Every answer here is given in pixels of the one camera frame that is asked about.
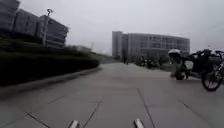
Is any street lamp pole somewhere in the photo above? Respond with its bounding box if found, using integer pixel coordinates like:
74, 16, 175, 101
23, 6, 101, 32
41, 7, 54, 48

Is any grey concrete slab pavement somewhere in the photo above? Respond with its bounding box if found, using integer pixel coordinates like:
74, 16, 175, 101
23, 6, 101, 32
0, 62, 224, 128

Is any wide pale grey building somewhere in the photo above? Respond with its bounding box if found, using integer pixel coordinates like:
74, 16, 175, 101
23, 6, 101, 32
111, 30, 191, 62

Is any parked bicycle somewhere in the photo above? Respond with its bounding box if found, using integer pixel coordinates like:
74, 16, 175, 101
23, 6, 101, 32
199, 49, 224, 93

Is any dark green hedge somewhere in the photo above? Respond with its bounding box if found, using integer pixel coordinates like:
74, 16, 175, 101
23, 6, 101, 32
0, 38, 100, 87

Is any grey concrete kerb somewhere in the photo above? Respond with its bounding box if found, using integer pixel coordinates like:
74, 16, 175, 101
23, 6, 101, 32
0, 66, 103, 99

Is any robot's own part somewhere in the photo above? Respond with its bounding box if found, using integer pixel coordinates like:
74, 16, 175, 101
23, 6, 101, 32
133, 118, 145, 128
68, 119, 80, 128

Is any grey multi-storey building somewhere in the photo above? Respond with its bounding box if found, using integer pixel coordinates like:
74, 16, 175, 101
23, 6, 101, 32
0, 0, 70, 49

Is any person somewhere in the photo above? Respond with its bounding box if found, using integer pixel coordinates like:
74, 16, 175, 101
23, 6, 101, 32
122, 55, 128, 65

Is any grassy slope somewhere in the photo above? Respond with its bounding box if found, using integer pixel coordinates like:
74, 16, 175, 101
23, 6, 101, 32
88, 50, 120, 65

